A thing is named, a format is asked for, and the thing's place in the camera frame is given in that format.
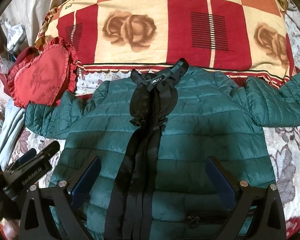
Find green quilted puffer jacket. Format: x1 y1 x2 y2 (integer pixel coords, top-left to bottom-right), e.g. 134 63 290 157
25 59 300 239

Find light blue folded cloth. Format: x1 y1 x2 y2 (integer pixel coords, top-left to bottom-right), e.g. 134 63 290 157
0 99 25 170

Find red heart shaped pillow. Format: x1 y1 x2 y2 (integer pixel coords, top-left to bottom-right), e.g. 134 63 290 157
7 37 78 108

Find red cream rose patterned quilt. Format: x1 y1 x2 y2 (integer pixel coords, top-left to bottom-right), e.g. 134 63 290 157
35 0 296 87

